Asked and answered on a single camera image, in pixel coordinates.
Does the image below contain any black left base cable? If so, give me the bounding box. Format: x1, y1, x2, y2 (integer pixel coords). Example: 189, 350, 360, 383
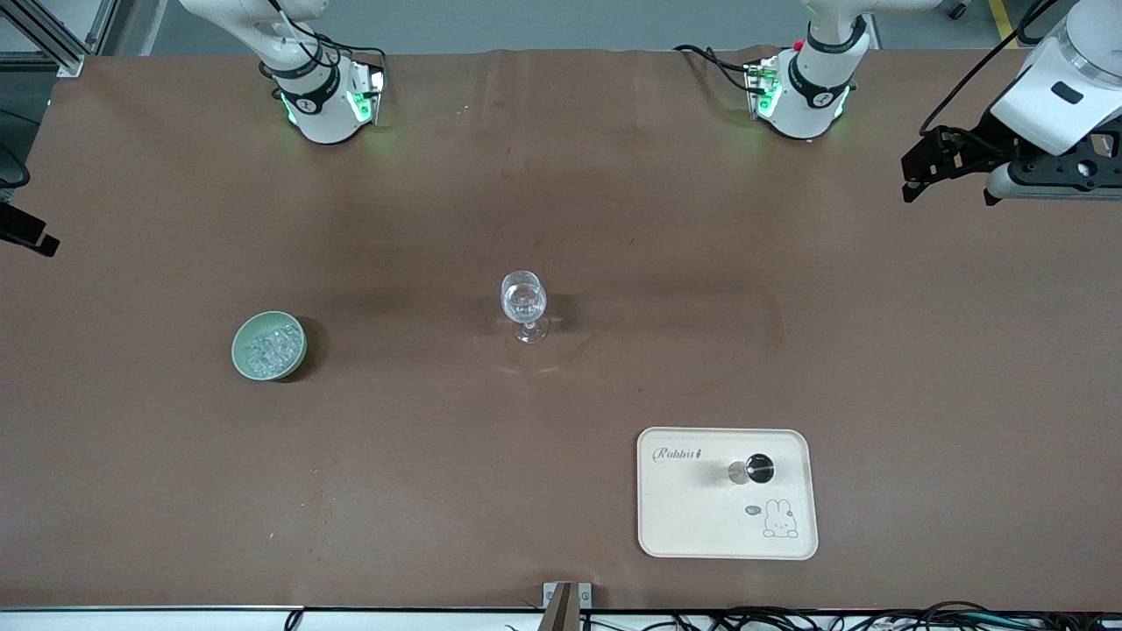
673, 44, 756, 94

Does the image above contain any cream rabbit print tray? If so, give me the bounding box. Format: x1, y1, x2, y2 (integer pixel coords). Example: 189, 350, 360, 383
637, 427, 819, 560

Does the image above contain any grey left base connector plate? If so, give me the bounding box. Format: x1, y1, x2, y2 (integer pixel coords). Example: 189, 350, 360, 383
745, 57, 783, 120

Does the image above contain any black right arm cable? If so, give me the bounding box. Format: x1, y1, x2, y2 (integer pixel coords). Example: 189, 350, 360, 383
0, 140, 32, 190

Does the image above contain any grey base connector plate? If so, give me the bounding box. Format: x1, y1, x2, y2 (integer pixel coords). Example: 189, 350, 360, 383
349, 66, 387, 125
745, 57, 783, 120

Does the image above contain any clear wine glass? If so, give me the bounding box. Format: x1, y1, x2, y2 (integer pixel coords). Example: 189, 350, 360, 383
500, 270, 551, 344

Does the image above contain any clear ice cubes pile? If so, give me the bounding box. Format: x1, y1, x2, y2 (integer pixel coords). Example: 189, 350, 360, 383
244, 324, 299, 374

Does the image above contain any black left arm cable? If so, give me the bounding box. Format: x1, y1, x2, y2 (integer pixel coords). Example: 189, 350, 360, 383
919, 0, 1063, 134

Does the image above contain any pale green ceramic bowl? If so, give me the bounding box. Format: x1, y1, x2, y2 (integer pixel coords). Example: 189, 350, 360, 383
231, 311, 308, 382

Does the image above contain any black right base cable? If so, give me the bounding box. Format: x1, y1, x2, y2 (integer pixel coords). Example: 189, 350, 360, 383
317, 35, 387, 73

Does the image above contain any black cable bundle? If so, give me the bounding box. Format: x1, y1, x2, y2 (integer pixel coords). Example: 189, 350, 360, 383
579, 600, 1122, 631

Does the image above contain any grey metal edge bracket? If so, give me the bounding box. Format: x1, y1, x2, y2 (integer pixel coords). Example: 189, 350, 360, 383
543, 581, 593, 610

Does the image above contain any aluminium frame profile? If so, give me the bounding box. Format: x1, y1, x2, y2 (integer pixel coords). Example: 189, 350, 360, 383
0, 0, 120, 76

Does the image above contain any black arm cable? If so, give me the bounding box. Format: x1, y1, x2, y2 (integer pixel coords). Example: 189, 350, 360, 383
0, 140, 32, 190
919, 0, 1063, 134

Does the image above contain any grey right base connector plate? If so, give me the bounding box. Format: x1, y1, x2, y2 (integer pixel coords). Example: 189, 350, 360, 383
349, 66, 387, 125

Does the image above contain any black base cable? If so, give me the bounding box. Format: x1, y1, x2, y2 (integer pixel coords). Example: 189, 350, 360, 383
673, 44, 756, 94
317, 35, 387, 73

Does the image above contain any steel cocktail jigger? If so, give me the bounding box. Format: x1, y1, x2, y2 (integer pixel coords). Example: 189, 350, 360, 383
728, 452, 777, 486

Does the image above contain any brown table mat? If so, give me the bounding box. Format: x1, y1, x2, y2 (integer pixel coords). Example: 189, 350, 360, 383
0, 48, 1122, 612

